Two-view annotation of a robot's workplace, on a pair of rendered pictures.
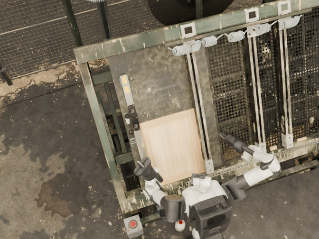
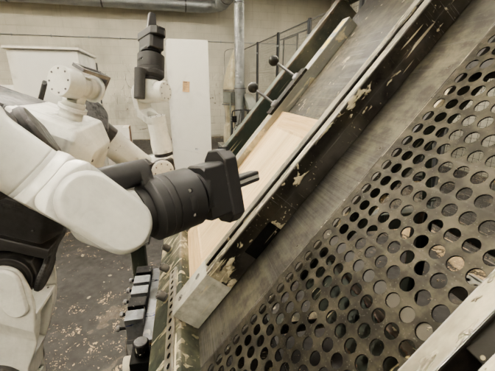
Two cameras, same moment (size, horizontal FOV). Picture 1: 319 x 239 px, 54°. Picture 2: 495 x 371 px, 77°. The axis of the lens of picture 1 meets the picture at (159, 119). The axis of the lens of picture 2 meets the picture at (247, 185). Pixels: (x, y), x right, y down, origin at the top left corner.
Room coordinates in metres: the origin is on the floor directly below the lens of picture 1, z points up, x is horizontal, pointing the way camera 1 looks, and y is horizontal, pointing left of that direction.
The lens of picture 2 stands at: (1.19, -0.98, 1.41)
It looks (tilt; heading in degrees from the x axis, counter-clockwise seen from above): 18 degrees down; 97
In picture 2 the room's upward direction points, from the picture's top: straight up
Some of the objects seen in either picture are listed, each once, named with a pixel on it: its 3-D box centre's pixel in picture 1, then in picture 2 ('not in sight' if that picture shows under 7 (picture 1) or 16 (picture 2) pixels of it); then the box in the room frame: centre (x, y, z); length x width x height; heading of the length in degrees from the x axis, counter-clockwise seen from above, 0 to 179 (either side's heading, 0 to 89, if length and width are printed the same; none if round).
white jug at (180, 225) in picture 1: (180, 224); not in sight; (0.74, -0.20, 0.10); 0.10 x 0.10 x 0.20
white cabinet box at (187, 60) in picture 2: not in sight; (188, 112); (-0.32, 3.91, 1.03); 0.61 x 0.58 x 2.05; 112
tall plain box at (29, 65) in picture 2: not in sight; (71, 138); (-1.11, 2.13, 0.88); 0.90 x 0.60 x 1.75; 112
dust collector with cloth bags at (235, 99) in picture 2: not in sight; (238, 102); (0.20, 5.74, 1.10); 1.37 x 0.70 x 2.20; 112
